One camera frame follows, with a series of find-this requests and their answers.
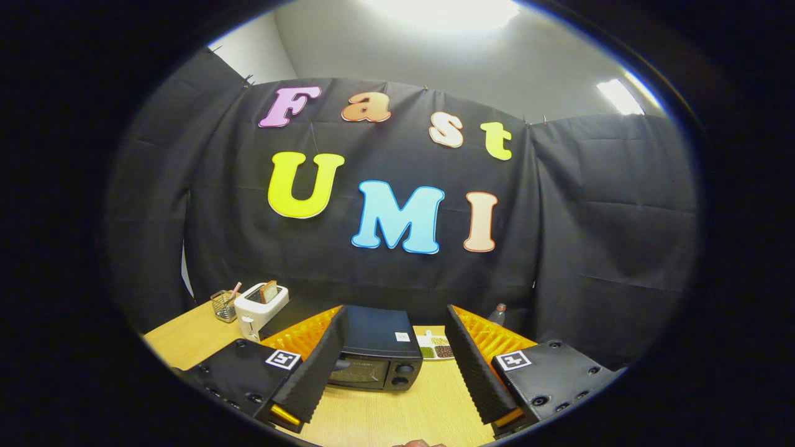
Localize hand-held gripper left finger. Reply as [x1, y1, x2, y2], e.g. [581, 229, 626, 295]
[180, 304, 350, 434]

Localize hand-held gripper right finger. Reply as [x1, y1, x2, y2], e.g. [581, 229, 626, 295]
[444, 304, 622, 436]

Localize black toaster oven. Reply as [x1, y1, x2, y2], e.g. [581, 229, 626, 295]
[260, 297, 424, 392]

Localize white pop-up toaster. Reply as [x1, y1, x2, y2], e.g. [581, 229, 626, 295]
[234, 282, 290, 342]

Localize white divided bean tray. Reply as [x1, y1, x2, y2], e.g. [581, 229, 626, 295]
[415, 330, 455, 361]

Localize small ceiling light panel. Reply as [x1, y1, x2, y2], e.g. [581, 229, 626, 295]
[596, 78, 647, 116]

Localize wide ceiling light panel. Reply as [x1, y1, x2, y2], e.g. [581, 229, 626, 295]
[363, 0, 522, 32]

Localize wire mesh holder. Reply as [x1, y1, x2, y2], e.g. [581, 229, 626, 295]
[210, 289, 238, 323]

